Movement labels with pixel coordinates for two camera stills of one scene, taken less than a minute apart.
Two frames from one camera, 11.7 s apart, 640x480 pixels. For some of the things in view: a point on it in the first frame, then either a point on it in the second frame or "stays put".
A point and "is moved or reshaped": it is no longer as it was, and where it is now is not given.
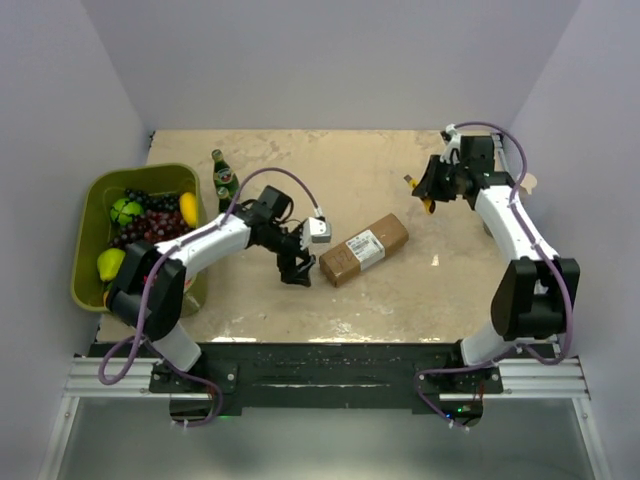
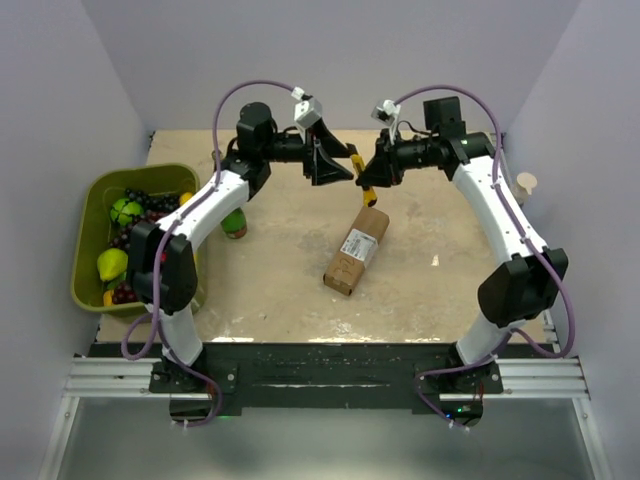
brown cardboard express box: (381, 238) is moved or reshaped
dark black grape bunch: (155, 201) stays put
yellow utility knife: (429, 204) to (369, 195)
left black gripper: (291, 272) to (317, 156)
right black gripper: (429, 187) to (385, 168)
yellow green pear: (108, 263) stays put
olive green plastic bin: (95, 228) stays put
